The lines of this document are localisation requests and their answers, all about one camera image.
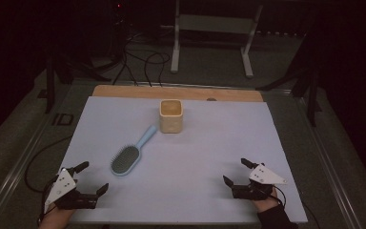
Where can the pale table mat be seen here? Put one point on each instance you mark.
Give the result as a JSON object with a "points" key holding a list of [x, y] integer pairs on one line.
{"points": [[187, 165]]}

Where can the person's right hand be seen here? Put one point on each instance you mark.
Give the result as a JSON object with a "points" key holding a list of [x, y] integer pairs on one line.
{"points": [[264, 205]]}

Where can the beige square cup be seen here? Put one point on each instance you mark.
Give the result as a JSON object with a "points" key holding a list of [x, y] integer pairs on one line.
{"points": [[171, 124]]}

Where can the black square floor frame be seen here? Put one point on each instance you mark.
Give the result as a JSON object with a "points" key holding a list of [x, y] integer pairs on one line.
{"points": [[57, 119]]}

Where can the white metal stand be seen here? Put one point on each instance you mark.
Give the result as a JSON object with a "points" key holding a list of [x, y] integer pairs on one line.
{"points": [[214, 24]]}

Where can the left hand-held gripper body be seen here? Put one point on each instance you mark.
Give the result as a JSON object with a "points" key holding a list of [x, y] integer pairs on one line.
{"points": [[64, 186]]}

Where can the person's left hand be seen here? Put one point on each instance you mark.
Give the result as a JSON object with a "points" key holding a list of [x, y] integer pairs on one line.
{"points": [[54, 219]]}

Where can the black stand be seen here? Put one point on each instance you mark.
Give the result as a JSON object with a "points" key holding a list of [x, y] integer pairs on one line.
{"points": [[312, 95], [50, 82]]}

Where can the light blue hairbrush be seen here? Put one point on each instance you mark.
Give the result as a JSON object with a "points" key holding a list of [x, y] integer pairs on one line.
{"points": [[125, 159]]}

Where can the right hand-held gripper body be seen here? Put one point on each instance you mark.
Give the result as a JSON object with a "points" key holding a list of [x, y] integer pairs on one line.
{"points": [[263, 176]]}

